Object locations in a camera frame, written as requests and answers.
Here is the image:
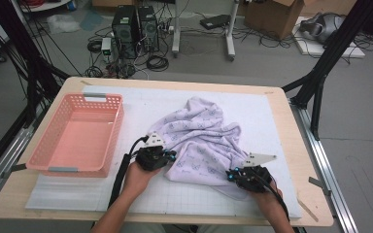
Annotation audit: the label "teal plastic sheet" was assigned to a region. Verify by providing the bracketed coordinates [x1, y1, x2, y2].
[79, 9, 106, 32]

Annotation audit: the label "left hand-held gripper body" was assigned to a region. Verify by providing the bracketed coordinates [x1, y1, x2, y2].
[135, 130, 171, 173]

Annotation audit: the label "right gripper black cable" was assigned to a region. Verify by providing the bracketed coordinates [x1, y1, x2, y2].
[254, 169, 291, 222]

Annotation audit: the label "black metal frame stand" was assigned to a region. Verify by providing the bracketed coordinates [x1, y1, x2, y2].
[0, 0, 71, 129]
[281, 0, 373, 142]

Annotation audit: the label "coiled black cable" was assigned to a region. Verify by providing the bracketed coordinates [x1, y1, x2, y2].
[146, 54, 170, 73]

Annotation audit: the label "person's right hand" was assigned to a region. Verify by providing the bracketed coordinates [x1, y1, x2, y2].
[254, 181, 285, 216]

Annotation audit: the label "clear plastic bag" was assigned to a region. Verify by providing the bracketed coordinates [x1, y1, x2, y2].
[47, 13, 82, 35]

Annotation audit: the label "white power supply box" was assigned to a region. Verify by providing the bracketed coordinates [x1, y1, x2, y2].
[100, 37, 113, 62]

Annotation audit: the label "thin wooden stick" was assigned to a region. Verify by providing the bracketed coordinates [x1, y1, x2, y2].
[296, 196, 320, 223]

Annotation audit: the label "black flat device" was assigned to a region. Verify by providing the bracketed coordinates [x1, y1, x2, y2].
[199, 14, 231, 31]

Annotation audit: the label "brown cardboard box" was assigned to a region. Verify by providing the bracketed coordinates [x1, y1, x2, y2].
[243, 0, 305, 41]

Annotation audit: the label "black computer tower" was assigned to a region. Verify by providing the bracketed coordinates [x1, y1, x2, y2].
[111, 4, 140, 60]
[137, 5, 160, 52]

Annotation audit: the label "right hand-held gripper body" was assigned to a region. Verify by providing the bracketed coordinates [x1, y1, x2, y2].
[233, 152, 278, 194]

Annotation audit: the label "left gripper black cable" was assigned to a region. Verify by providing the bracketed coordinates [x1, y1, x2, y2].
[107, 135, 150, 209]

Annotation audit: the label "grey metal clamp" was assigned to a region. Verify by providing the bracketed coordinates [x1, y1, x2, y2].
[308, 176, 332, 197]
[1, 163, 27, 180]

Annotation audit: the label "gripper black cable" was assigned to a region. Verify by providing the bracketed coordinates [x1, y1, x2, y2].
[254, 169, 291, 222]
[107, 135, 150, 209]

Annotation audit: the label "lilac printed towel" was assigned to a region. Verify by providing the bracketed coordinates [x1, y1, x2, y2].
[147, 95, 260, 202]

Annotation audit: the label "pink plastic basket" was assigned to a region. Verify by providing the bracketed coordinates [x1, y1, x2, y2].
[25, 92, 125, 179]

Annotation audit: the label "grey headset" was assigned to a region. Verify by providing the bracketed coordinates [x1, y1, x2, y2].
[299, 12, 346, 45]

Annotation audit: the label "white metal stand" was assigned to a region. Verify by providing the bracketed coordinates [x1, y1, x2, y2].
[171, 0, 241, 62]

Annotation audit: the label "person's grey trousers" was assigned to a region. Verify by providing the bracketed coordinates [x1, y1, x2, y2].
[119, 222, 227, 233]

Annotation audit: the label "person's left hand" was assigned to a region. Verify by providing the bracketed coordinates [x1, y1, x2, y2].
[121, 160, 162, 198]

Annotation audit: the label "white board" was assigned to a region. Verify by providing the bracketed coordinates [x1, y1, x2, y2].
[291, 16, 367, 59]

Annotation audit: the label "aluminium rail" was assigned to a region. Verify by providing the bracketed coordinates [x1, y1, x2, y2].
[289, 100, 358, 233]
[0, 124, 35, 212]

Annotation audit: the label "round white table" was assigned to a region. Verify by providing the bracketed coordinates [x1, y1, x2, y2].
[18, 0, 72, 14]

